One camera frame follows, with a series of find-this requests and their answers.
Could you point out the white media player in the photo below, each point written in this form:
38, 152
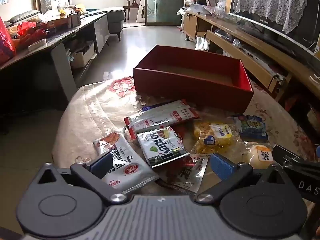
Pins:
250, 55

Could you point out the glass sliding door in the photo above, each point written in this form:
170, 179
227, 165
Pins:
165, 2

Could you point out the clear bun packet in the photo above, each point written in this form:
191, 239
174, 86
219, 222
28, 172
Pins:
257, 155

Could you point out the yellow pastry packet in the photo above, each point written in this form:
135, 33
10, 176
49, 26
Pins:
217, 140

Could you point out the green white wafer packet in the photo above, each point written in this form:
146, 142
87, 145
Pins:
162, 146

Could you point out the glass turntable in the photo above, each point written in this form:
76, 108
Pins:
105, 100

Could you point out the clear plastic bag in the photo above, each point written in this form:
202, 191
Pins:
221, 7

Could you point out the brown cardboard box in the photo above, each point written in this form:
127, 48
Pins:
75, 20

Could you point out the silver foil bag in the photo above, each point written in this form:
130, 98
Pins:
202, 43

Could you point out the white grey packet red logo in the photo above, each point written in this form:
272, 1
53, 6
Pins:
130, 172

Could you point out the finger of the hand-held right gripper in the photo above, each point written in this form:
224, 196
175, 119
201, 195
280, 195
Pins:
285, 155

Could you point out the white storage box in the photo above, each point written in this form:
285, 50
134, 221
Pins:
82, 57

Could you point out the pile of red packets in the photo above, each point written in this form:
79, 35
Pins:
30, 33

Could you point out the television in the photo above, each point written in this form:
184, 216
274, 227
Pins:
252, 27

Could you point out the round table with cloth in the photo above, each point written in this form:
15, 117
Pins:
75, 130

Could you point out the blue sausage packet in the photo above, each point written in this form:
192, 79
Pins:
252, 128

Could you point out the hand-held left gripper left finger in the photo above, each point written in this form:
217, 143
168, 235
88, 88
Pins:
101, 165

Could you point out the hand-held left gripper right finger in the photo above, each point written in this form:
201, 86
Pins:
221, 166

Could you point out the long red white snack packet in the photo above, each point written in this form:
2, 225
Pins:
162, 117

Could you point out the grey sofa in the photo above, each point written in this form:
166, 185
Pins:
115, 17

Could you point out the red cardboard box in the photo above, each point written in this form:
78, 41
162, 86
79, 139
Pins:
190, 90

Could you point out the silver snack packet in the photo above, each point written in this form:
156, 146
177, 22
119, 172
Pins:
190, 175

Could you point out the red plastic bag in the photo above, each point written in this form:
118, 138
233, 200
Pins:
6, 42

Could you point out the wooden television cabinet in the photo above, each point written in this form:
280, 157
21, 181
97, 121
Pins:
262, 43

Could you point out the dark long table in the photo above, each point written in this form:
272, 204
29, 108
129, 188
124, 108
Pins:
62, 33

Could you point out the white lace cloth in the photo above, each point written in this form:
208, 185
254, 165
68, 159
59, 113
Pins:
270, 0

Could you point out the purple snack packet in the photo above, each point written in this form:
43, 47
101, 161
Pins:
147, 108

